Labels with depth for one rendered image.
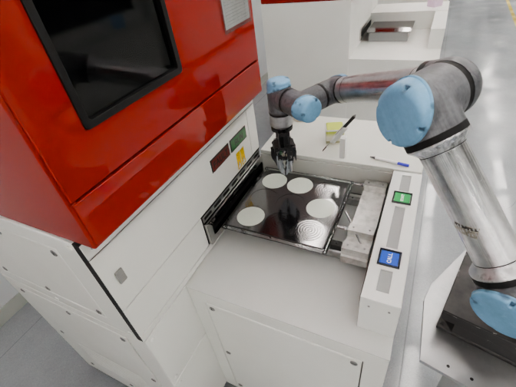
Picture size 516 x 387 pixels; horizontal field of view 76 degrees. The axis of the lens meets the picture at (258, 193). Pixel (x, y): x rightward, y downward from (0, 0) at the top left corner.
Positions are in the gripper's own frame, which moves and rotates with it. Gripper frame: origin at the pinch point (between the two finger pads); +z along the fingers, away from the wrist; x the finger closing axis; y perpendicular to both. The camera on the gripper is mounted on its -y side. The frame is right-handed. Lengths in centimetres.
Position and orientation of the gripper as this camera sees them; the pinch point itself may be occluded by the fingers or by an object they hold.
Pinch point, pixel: (285, 170)
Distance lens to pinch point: 124.0
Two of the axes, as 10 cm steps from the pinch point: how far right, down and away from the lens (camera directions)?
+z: 1.2, 7.7, 6.2
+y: 0.8, 6.2, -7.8
